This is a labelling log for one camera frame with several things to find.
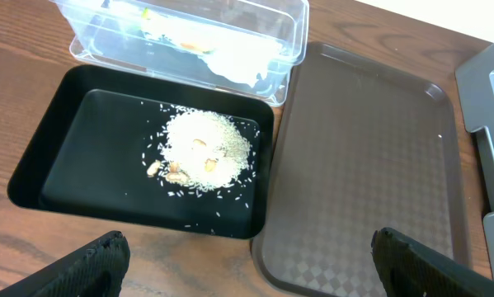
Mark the black food waste tray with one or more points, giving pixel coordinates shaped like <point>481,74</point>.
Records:
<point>104,128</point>

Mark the clear plastic waste bin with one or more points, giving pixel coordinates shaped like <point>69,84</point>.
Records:
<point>107,33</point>

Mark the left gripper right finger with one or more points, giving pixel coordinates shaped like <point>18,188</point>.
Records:
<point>408,268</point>

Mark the green orange snack wrapper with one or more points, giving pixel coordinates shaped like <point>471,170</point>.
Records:
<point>179,32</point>

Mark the dark brown serving tray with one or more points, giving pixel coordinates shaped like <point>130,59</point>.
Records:
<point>362,146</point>

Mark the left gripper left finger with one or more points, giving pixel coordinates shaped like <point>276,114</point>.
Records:
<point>96,269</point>

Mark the spilled rice pile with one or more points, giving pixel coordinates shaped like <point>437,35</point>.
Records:
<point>201,171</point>

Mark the crumpled white tissue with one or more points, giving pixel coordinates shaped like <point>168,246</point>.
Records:
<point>240,57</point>

